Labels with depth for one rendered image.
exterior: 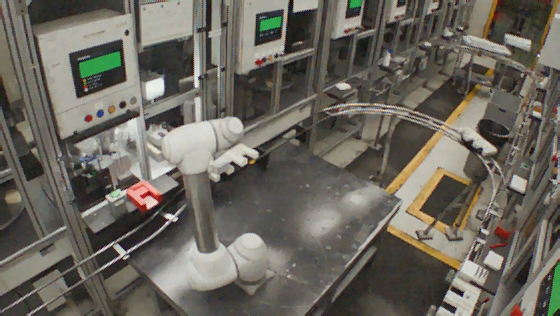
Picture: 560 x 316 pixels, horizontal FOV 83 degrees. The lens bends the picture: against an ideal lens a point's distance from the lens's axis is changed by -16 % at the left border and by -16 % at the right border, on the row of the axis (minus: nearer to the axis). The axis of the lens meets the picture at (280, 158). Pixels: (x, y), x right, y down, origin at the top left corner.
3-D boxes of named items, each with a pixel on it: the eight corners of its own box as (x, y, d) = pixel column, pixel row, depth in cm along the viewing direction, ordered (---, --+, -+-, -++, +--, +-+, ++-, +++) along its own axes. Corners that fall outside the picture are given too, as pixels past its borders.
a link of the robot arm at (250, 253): (272, 274, 178) (276, 245, 165) (239, 288, 169) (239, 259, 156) (256, 252, 188) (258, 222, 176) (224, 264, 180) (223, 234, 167)
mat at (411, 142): (389, 200, 345) (389, 199, 344) (337, 174, 374) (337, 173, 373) (494, 69, 734) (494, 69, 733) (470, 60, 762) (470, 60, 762)
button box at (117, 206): (116, 219, 173) (111, 201, 167) (108, 211, 177) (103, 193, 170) (129, 211, 179) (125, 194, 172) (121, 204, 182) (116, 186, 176)
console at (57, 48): (63, 142, 144) (40, 37, 118) (41, 119, 158) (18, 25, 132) (143, 109, 172) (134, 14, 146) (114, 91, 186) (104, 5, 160)
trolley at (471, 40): (449, 90, 596) (465, 36, 541) (448, 79, 640) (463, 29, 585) (497, 104, 573) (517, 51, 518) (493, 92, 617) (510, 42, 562)
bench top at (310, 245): (250, 373, 144) (250, 369, 141) (111, 242, 195) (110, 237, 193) (402, 204, 243) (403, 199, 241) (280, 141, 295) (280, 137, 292)
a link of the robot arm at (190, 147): (241, 286, 165) (197, 304, 155) (226, 268, 178) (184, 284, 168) (219, 124, 137) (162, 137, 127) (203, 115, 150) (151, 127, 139)
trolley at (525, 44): (517, 93, 630) (535, 46, 574) (489, 83, 652) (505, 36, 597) (516, 81, 691) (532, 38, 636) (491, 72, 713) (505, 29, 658)
